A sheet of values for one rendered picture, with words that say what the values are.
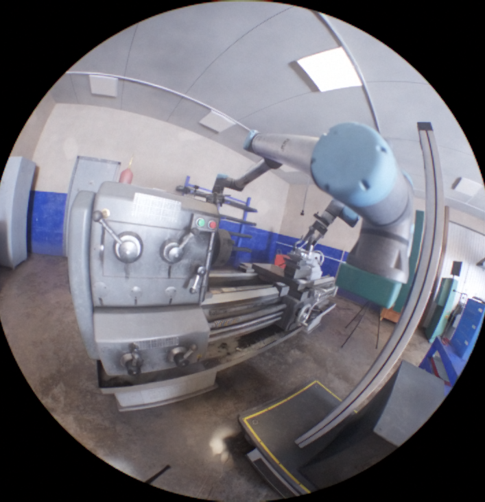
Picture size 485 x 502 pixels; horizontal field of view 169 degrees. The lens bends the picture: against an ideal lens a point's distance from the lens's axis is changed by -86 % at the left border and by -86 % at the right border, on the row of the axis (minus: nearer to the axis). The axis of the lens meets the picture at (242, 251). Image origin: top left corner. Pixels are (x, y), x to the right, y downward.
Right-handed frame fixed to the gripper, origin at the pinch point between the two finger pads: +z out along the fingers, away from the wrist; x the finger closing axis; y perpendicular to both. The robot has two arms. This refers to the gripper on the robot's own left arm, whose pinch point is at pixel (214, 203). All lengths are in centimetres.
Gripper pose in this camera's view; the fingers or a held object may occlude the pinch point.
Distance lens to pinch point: 107.4
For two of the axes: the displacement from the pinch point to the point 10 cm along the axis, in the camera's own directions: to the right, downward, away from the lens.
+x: -9.9, -0.6, -1.5
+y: -1.3, 8.6, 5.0
